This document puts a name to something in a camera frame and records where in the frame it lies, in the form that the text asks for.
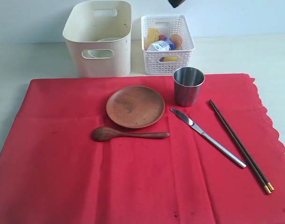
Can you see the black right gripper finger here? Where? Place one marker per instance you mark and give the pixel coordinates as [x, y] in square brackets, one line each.
[175, 3]

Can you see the brown egg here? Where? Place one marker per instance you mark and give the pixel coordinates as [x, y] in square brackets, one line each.
[177, 40]

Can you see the red grilled sausage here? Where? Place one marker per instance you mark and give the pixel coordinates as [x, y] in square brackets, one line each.
[162, 37]

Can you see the yellow cheese wedge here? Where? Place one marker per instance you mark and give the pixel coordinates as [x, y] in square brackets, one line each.
[152, 37]

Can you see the blue white milk carton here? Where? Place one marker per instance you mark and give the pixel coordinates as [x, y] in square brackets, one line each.
[162, 45]

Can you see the yellow lemon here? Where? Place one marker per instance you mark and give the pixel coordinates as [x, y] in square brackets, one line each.
[169, 59]

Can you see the stainless steel cup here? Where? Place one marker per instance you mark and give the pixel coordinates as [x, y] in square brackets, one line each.
[187, 84]

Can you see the pale green ceramic bowl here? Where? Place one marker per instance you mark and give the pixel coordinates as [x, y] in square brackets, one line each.
[102, 53]

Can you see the round wooden plate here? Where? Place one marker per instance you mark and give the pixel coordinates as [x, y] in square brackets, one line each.
[135, 107]

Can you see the dark wooden spoon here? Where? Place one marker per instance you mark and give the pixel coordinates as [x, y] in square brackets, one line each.
[106, 133]

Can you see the white perforated plastic basket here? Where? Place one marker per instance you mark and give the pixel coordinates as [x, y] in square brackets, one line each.
[167, 25]

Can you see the cream plastic bin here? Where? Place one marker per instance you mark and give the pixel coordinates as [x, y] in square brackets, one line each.
[92, 20]

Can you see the stainless steel table knife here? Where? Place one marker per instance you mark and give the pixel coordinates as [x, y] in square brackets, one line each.
[202, 133]

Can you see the brown chopstick upper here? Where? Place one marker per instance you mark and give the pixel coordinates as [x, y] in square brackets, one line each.
[240, 142]

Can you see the brown chopstick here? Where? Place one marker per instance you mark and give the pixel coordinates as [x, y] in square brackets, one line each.
[240, 142]
[237, 145]

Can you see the red tablecloth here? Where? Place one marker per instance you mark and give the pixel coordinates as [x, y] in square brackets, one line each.
[51, 172]

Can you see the brown chopstick lower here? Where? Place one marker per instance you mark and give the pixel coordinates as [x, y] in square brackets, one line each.
[237, 145]

